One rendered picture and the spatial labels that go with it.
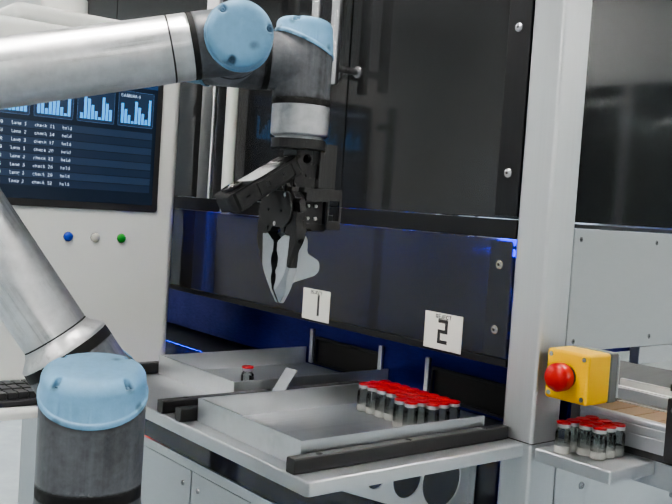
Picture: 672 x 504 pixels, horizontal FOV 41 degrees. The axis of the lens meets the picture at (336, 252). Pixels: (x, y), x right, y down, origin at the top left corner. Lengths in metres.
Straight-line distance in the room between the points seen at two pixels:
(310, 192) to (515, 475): 0.55
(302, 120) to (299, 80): 0.05
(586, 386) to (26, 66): 0.83
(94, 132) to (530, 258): 1.03
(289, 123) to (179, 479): 1.26
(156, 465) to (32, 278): 1.25
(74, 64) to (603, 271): 0.86
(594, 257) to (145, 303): 1.05
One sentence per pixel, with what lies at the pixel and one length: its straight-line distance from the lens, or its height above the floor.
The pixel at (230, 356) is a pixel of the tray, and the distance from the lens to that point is 1.79.
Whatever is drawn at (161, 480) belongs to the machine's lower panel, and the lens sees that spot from 2.31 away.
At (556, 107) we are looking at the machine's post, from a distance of 1.35.
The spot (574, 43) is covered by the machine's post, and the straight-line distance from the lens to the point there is 1.38.
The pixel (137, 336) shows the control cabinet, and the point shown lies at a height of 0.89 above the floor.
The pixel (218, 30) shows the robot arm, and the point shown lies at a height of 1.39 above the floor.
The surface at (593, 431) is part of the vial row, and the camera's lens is 1.35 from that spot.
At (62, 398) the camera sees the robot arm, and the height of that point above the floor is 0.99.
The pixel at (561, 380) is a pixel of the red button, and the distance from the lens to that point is 1.29.
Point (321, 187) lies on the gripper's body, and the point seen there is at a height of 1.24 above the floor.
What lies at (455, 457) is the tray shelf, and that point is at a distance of 1.28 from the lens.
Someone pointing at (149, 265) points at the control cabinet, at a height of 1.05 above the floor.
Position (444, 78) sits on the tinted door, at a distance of 1.52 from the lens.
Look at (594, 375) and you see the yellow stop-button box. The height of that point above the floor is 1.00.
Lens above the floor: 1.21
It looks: 3 degrees down
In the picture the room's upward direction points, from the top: 4 degrees clockwise
